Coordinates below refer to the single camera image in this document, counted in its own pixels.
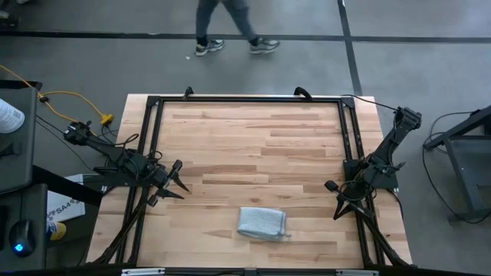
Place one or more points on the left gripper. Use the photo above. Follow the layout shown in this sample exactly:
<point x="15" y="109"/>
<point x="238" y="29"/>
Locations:
<point x="159" y="178"/>

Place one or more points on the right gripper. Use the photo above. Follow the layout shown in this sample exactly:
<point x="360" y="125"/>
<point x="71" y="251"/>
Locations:
<point x="353" y="193"/>

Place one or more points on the grey microfiber towel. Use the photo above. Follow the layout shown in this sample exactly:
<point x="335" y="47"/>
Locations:
<point x="262" y="224"/>

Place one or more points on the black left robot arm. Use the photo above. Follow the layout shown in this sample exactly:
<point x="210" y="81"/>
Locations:
<point x="115" y="157"/>

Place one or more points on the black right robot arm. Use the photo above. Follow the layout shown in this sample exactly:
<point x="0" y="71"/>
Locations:
<point x="387" y="149"/>

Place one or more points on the black diagonal bar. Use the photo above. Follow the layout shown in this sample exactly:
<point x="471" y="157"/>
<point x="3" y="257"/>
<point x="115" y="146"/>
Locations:
<point x="65" y="186"/>

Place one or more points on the white printed box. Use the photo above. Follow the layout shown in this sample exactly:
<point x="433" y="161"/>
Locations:
<point x="61" y="207"/>

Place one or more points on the yellow shoe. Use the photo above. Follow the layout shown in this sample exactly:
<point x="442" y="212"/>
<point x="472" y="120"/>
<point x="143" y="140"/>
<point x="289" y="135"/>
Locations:
<point x="57" y="231"/>

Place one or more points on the black metal stand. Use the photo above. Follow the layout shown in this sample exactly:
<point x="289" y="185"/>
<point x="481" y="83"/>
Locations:
<point x="472" y="172"/>

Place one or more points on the dark mouse desk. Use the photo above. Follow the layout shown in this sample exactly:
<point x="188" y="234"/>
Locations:
<point x="36" y="203"/>

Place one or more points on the grey side desk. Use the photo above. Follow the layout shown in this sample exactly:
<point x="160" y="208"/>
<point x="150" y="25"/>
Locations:
<point x="19" y="161"/>

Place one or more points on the black computer mouse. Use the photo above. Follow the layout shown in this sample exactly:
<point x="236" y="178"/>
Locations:
<point x="23" y="234"/>

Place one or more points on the person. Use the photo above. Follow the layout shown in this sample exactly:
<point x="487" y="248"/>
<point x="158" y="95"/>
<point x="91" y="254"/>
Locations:
<point x="207" y="19"/>

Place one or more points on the white labelled bottle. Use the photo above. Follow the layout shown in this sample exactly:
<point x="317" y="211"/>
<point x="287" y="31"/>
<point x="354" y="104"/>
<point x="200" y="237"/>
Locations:
<point x="9" y="117"/>

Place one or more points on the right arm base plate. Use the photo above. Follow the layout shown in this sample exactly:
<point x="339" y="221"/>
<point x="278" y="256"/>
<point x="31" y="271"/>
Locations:
<point x="387" y="181"/>

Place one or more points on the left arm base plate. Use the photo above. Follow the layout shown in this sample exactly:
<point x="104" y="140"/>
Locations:
<point x="115" y="182"/>

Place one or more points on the silver table bracket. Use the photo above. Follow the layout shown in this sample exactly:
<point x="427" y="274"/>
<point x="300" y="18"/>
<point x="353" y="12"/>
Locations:
<point x="356" y="273"/>
<point x="142" y="272"/>

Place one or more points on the small black frame clamp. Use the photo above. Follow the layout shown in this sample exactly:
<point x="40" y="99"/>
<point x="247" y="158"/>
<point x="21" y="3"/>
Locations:
<point x="188" y="92"/>

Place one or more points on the black metal table frame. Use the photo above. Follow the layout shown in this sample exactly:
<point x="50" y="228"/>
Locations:
<point x="249" y="99"/>

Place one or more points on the large black frame clamp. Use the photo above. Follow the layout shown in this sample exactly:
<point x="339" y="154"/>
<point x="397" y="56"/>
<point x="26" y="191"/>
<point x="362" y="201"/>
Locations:
<point x="303" y="92"/>

